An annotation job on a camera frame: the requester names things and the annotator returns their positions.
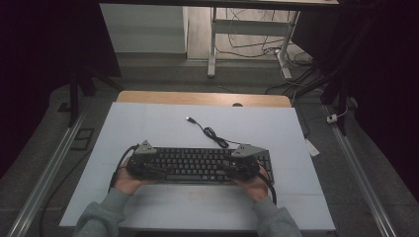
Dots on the small white box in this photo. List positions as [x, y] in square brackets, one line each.
[332, 118]

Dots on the dark curtain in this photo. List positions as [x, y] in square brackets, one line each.
[385, 82]
[39, 65]

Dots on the white foam board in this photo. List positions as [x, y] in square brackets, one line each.
[164, 128]

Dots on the black floor frame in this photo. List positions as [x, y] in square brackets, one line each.
[82, 144]

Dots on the person's left hand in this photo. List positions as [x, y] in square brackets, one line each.
[126, 184]

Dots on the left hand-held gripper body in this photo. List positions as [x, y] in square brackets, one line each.
[140, 166]

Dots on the black keyboard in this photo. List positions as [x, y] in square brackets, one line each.
[194, 164]

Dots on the aluminium floor rail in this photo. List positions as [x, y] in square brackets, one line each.
[46, 177]
[359, 171]

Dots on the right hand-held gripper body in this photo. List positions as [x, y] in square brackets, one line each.
[248, 166]

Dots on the white cabinet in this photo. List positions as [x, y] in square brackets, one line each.
[141, 29]

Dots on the person's right hand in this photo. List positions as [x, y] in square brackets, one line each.
[258, 187]

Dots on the white paper tag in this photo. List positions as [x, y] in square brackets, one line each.
[312, 148]

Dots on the white-legged desk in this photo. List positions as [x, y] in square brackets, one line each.
[250, 28]

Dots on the black metal stand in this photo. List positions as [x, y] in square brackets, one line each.
[342, 108]
[74, 98]

